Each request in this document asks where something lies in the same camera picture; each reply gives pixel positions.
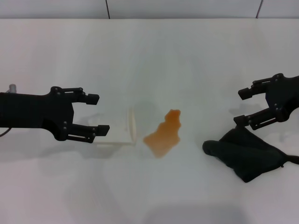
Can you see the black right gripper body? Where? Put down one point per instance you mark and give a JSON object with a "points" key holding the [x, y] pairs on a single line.
{"points": [[286, 95]]}

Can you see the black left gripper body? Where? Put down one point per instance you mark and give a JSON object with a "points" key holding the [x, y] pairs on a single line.
{"points": [[35, 109]]}

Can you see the brown water stain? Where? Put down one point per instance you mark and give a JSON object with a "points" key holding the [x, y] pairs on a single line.
{"points": [[163, 136]]}

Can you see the silver connector on left gripper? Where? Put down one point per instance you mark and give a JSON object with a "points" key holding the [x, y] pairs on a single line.
{"points": [[12, 88]]}

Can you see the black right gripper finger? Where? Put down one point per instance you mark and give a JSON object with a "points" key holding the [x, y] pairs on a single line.
{"points": [[246, 93], [261, 119]]}

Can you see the white paper cup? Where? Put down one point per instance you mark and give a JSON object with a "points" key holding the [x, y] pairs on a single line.
{"points": [[119, 135]]}

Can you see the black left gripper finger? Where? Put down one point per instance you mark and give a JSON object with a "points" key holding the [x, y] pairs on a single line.
{"points": [[81, 131], [92, 99]]}

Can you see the dark blue rag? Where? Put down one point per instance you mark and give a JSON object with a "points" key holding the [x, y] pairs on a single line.
{"points": [[245, 154]]}

